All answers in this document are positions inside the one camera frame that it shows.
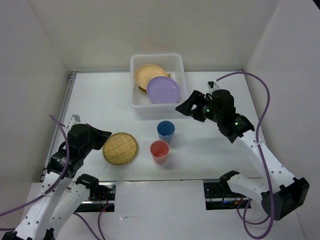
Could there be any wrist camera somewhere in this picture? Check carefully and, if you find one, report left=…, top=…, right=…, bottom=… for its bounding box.
left=65, top=114, right=81, bottom=130
left=207, top=81, right=220, bottom=94

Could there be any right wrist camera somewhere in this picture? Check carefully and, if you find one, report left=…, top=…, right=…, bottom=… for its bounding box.
left=207, top=81, right=220, bottom=94

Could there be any blue plastic cup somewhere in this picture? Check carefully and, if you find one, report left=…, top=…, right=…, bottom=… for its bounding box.
left=156, top=120, right=176, bottom=144

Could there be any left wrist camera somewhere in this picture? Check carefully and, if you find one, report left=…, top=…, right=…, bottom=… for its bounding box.
left=65, top=114, right=81, bottom=130

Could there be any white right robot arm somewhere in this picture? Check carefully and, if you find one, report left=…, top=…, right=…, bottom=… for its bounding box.
left=175, top=89, right=310, bottom=221

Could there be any translucent white plastic bin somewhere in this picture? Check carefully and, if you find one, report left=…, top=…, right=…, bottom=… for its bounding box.
left=129, top=53, right=190, bottom=119

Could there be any square bamboo woven tray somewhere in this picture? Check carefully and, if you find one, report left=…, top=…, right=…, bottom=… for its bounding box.
left=138, top=73, right=171, bottom=95

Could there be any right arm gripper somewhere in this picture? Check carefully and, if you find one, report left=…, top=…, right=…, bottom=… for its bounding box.
left=175, top=89, right=222, bottom=123

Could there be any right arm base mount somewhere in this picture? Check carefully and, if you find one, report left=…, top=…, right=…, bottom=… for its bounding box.
left=203, top=181, right=249, bottom=211

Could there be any yellow plastic plate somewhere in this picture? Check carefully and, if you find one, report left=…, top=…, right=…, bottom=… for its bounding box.
left=135, top=64, right=170, bottom=90

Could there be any purple plastic plate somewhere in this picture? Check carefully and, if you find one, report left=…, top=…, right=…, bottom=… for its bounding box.
left=146, top=76, right=181, bottom=104

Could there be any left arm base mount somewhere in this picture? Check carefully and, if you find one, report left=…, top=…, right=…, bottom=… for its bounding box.
left=75, top=181, right=116, bottom=213

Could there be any pink plastic cup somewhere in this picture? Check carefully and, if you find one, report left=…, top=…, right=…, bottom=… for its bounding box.
left=150, top=140, right=170, bottom=165

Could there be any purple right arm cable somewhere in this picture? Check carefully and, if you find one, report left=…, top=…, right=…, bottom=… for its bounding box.
left=214, top=71, right=275, bottom=238

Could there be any round bamboo woven tray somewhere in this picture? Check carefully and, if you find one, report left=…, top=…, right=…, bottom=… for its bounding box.
left=102, top=132, right=139, bottom=166

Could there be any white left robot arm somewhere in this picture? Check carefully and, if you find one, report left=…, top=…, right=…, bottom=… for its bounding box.
left=2, top=123, right=112, bottom=240

